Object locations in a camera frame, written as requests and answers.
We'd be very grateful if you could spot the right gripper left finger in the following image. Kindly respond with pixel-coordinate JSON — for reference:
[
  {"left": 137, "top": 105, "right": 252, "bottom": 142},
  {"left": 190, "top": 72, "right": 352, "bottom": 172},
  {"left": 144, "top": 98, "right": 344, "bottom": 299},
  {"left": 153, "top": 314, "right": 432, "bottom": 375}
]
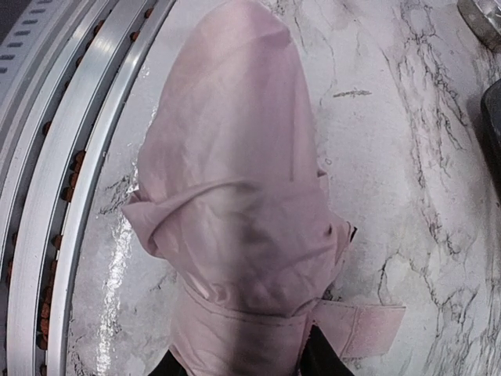
[{"left": 148, "top": 350, "right": 188, "bottom": 376}]

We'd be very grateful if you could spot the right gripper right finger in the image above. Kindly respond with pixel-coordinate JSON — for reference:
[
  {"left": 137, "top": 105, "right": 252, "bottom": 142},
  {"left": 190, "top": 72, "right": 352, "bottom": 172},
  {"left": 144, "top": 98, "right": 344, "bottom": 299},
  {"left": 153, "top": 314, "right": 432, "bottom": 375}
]
[{"left": 299, "top": 325, "right": 354, "bottom": 376}]

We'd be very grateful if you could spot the pink and black umbrella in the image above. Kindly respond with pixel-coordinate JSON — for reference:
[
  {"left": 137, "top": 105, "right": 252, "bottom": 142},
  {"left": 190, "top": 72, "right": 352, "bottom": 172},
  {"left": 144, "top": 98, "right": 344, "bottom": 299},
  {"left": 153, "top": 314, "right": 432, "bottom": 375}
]
[{"left": 123, "top": 1, "right": 405, "bottom": 375}]

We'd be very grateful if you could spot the black floral square plate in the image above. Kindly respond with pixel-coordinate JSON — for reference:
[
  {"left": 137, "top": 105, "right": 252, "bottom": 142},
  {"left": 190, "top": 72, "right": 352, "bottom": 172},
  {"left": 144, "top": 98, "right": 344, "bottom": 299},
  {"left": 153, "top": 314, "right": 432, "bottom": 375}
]
[{"left": 481, "top": 79, "right": 501, "bottom": 160}]

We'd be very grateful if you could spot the small steel bowl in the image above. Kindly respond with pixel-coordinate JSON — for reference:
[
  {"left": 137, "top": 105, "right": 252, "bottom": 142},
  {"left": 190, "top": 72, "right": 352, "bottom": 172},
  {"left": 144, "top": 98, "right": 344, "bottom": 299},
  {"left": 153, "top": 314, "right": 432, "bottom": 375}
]
[{"left": 457, "top": 0, "right": 500, "bottom": 52}]

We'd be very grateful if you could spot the front aluminium rail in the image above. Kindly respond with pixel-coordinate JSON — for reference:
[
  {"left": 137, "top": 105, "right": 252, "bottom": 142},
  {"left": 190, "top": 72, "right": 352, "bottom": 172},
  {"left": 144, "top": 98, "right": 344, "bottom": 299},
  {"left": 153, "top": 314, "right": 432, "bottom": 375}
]
[{"left": 1, "top": 1, "right": 172, "bottom": 375}]

